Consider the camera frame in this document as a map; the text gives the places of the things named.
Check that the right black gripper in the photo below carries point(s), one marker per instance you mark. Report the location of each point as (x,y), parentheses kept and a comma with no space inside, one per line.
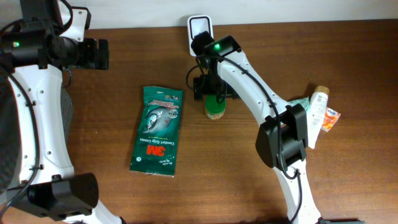
(204,83)

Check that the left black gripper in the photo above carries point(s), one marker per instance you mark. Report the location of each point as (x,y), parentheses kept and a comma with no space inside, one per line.
(91,62)

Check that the green lid jar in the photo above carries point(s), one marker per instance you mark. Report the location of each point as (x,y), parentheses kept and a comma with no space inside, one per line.
(214,109)

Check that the green 3M gloves package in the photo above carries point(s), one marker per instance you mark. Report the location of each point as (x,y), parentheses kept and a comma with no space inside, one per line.
(156,145)

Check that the light green wipes packet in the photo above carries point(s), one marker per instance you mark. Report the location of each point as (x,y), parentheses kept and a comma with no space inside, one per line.
(303,102)

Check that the white tube gold cap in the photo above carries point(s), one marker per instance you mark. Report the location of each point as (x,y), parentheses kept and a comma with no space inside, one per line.
(316,113)

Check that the orange Kleenex tissue pack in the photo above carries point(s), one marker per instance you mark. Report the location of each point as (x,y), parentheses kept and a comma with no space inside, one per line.
(330,119)

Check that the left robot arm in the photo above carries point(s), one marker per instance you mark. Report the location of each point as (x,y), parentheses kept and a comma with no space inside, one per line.
(35,40)

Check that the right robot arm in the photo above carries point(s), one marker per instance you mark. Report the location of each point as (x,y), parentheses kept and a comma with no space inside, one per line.
(282,138)

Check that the white barcode scanner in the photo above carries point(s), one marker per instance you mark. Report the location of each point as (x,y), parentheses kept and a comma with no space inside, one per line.
(196,25)

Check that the grey plastic mesh basket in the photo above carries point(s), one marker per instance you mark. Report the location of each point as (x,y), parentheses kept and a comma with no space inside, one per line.
(36,113)

